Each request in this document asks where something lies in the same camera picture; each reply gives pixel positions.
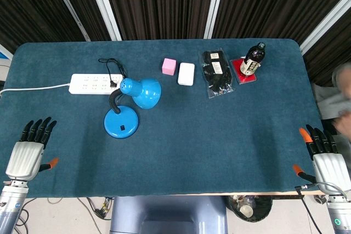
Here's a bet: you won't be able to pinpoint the white power strip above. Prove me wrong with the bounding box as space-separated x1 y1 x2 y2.
68 73 124 95

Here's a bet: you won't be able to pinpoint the dark glass bottle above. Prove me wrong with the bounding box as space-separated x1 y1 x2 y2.
240 42 267 77

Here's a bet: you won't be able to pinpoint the white rectangular box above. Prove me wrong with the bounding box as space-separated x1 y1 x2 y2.
177 62 196 86

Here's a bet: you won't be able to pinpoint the black gloves in plastic bag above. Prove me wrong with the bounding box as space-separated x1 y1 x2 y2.
201 50 236 99

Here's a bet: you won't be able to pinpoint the white power strip cable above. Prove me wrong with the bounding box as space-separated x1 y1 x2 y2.
0 82 72 95

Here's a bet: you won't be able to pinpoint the black trash bin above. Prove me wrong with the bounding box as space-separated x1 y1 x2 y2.
227 194 274 222

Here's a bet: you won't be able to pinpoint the blue desk lamp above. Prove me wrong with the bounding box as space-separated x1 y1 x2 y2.
104 78 162 139

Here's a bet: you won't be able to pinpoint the blue table cloth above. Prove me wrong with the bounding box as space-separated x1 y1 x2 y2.
0 38 323 198

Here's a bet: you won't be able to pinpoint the black jumper wire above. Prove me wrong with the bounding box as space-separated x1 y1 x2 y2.
98 58 128 89

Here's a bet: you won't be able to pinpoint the person in grey clothes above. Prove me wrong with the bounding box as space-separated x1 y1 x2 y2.
312 62 351 136

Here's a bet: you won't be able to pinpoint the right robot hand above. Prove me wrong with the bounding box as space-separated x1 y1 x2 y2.
292 124 351 193

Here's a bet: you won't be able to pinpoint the floor cables bundle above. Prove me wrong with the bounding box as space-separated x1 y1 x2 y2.
16 196 115 234

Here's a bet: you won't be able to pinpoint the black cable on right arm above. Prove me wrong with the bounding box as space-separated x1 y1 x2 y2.
295 181 349 234

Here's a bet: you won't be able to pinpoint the red square box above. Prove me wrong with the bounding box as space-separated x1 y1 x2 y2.
230 58 259 85

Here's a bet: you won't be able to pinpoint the pink cube block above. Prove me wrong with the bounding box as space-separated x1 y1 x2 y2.
161 58 177 76

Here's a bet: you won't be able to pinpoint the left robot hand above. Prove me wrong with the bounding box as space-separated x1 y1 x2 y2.
5 117 60 182

